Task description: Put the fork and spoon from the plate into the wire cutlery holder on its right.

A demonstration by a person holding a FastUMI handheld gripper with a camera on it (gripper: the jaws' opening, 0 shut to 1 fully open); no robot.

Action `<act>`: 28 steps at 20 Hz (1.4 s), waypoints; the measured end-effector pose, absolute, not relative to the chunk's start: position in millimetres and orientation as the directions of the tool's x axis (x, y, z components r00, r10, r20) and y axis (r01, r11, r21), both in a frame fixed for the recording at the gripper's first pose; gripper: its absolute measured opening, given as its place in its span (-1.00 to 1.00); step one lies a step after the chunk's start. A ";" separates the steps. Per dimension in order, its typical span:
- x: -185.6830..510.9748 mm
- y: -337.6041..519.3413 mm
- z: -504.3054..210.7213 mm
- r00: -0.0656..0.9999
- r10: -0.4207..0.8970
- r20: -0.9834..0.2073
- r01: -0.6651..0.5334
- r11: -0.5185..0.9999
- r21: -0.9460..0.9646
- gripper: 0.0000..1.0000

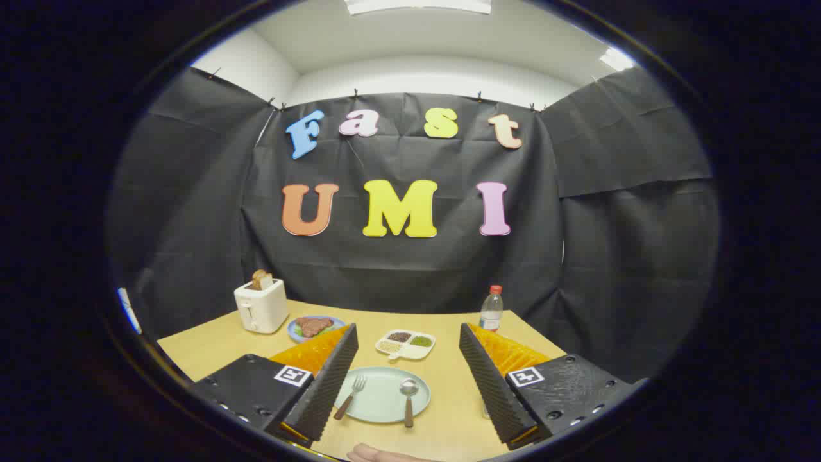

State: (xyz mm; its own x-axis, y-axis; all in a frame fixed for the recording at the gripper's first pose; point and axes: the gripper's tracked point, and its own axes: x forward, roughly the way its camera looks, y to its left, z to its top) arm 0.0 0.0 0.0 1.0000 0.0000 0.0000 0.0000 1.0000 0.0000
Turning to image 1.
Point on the long ceiling light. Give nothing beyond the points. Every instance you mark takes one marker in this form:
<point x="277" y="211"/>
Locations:
<point x="417" y="5"/>

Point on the white sheet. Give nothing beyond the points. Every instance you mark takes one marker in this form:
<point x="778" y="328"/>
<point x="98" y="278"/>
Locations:
<point x="129" y="311"/>

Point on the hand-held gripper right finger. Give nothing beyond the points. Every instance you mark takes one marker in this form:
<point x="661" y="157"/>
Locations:
<point x="490" y="391"/>

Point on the pale beans pile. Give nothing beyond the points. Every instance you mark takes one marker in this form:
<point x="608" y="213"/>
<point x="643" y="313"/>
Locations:
<point x="390" y="346"/>

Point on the brown steak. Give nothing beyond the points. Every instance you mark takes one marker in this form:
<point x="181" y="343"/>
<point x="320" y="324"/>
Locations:
<point x="313" y="326"/>

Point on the small ceiling light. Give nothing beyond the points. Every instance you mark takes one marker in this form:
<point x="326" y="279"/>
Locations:
<point x="617" y="59"/>

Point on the white toaster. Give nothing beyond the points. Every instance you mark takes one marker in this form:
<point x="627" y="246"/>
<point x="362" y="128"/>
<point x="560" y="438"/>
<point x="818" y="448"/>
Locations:
<point x="263" y="308"/>

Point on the dark red beans pile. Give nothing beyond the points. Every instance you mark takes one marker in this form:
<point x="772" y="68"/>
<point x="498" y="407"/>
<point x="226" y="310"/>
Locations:
<point x="399" y="336"/>

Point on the black backdrop cloth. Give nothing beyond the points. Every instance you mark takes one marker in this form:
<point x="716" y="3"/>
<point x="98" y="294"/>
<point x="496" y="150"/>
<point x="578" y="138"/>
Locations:
<point x="397" y="276"/>

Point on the white divided dish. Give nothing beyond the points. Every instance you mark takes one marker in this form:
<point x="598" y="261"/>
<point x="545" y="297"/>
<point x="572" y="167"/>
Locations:
<point x="410" y="351"/>

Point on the small blue plate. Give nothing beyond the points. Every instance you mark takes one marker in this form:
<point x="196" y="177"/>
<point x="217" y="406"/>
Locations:
<point x="294" y="332"/>

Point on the clear red capped water bottle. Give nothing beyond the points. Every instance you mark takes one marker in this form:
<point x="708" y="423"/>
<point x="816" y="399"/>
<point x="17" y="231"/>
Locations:
<point x="491" y="314"/>

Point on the green beans pile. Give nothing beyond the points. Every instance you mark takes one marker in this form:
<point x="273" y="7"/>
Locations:
<point x="421" y="341"/>

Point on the light green plate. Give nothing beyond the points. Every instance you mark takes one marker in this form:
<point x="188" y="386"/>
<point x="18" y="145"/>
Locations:
<point x="381" y="398"/>

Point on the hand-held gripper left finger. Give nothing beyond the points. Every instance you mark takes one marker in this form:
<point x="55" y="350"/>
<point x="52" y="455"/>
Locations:
<point x="324" y="398"/>

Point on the toast slice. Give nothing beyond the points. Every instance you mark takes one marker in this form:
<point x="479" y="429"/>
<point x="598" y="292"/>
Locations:
<point x="262" y="280"/>

